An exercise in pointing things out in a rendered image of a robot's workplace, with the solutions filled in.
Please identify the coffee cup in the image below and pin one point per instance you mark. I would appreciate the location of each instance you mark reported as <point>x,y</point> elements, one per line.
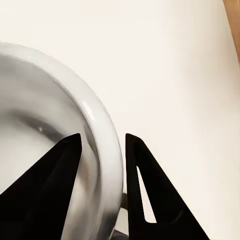
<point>43,101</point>

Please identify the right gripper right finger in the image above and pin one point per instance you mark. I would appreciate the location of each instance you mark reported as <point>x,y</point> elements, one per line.
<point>174,219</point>

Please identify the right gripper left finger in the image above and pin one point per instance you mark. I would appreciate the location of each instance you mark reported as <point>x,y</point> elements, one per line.
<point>35,206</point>

